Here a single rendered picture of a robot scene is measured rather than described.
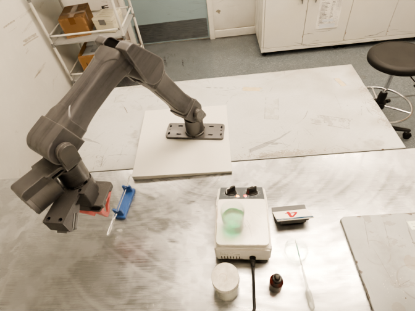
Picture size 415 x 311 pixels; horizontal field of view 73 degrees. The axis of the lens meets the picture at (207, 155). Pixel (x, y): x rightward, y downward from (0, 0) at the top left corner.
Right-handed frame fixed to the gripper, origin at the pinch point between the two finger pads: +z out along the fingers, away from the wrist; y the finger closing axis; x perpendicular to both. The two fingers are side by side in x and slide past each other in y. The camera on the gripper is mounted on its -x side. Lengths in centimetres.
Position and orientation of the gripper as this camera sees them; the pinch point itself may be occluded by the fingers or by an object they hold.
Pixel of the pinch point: (100, 212)
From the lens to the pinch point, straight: 76.6
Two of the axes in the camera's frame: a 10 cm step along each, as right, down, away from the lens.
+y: 9.9, 0.5, -1.4
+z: 0.8, 6.7, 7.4
